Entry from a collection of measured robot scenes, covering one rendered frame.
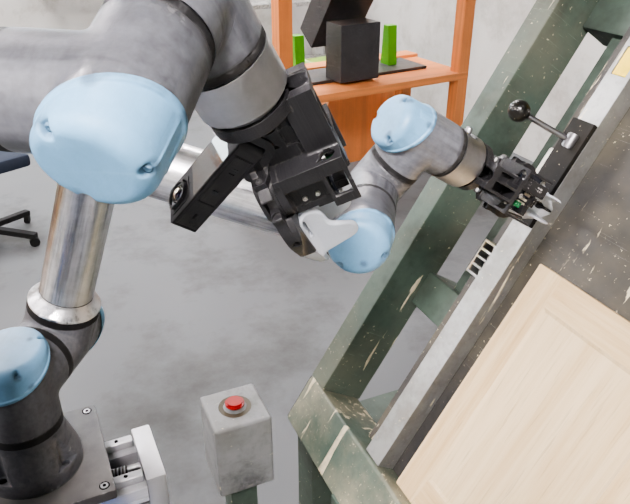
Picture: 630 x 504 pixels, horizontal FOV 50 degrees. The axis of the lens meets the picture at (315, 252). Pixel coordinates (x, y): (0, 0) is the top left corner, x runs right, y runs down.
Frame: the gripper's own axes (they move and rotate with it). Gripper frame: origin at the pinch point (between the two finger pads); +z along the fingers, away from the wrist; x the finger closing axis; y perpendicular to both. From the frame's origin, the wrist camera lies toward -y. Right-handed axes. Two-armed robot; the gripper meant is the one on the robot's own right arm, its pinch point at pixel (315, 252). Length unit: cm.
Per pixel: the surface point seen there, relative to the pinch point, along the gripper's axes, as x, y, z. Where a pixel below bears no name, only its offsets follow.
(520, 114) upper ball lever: 41, 31, 34
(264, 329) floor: 142, -83, 205
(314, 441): 19, -28, 80
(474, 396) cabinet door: 9, 7, 62
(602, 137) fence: 37, 43, 42
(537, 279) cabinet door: 21, 24, 53
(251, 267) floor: 199, -93, 224
